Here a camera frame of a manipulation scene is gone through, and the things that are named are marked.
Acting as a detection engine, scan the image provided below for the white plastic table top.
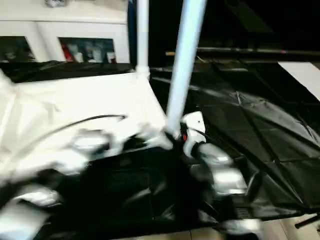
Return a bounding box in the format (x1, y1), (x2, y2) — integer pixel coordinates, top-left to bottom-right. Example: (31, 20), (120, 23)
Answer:
(0, 71), (173, 186)

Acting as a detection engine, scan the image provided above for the white plastic table leg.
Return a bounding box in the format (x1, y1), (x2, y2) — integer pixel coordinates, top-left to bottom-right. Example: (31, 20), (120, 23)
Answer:
(134, 0), (151, 76)
(0, 68), (15, 88)
(164, 0), (208, 137)

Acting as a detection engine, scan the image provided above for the blue upright panel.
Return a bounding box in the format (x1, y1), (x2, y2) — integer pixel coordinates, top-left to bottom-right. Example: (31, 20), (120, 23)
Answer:
(126, 0), (138, 65)

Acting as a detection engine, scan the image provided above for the long black rod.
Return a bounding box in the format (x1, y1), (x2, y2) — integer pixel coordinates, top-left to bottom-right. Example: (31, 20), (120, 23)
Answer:
(197, 46), (320, 56)

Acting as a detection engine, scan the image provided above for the white paper sheet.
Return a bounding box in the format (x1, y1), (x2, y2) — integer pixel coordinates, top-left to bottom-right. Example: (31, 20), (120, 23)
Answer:
(277, 61), (320, 102)

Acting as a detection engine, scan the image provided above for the white glass-door cabinet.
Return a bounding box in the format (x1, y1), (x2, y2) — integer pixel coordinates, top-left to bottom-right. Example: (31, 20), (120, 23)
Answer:
(0, 0), (131, 63)

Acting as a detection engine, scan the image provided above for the black metal stand leg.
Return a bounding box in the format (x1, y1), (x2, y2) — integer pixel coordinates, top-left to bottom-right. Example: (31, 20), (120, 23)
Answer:
(294, 214), (320, 229)

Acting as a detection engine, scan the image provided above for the crumpled silver bag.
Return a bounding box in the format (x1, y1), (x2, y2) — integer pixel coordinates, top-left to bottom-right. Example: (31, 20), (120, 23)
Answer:
(44, 0), (68, 8)

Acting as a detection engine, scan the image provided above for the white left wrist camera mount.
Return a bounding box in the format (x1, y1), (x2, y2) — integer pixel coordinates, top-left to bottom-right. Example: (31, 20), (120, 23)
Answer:
(99, 122), (141, 161)

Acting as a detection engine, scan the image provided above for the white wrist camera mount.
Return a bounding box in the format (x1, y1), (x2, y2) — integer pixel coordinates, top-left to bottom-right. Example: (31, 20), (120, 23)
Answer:
(99, 122), (141, 161)
(179, 111), (207, 160)

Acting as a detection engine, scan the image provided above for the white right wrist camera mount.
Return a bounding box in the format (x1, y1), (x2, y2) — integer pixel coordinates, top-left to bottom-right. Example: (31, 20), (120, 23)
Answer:
(179, 111), (207, 160)

